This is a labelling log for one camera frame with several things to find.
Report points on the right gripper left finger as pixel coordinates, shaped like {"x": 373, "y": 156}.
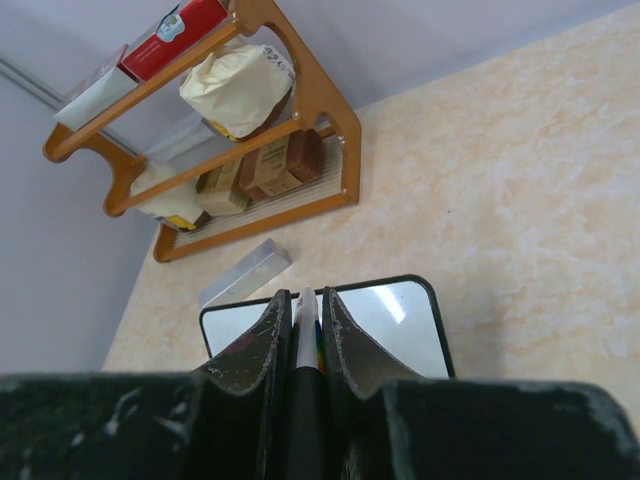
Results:
{"x": 246, "y": 383}

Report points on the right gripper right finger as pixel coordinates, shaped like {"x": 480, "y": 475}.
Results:
{"x": 357, "y": 366}

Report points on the black framed whiteboard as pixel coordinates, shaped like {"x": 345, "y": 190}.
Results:
{"x": 400, "y": 313}

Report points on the white black marker pen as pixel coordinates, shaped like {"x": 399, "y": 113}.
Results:
{"x": 305, "y": 437}

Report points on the white bag lower left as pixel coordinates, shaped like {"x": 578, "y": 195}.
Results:
{"x": 178, "y": 207}

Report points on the tan cardboard box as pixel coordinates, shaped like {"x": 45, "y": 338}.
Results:
{"x": 219, "y": 193}

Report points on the brown cardboard box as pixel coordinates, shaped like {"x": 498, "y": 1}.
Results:
{"x": 282, "y": 166}

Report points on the wooden three tier shelf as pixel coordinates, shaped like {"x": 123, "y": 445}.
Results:
{"x": 314, "y": 103}

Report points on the cream paper bag upper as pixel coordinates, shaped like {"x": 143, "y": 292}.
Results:
{"x": 238, "y": 86}

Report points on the red white foil box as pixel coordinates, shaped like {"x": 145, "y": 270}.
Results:
{"x": 106, "y": 85}

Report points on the red white wrap box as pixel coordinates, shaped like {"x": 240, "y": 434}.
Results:
{"x": 179, "y": 30}

